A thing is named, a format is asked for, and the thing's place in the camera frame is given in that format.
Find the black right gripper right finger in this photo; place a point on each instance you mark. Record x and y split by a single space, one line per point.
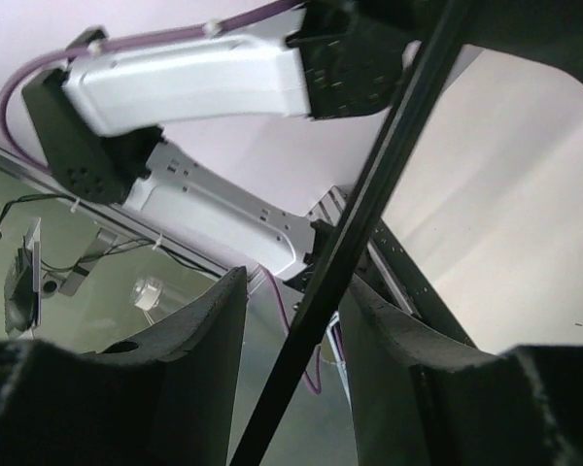
421 398

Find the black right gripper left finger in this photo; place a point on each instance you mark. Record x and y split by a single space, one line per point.
163 396

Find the beige folding umbrella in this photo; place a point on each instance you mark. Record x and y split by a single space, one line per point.
522 28

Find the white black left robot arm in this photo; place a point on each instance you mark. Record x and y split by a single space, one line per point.
99 114

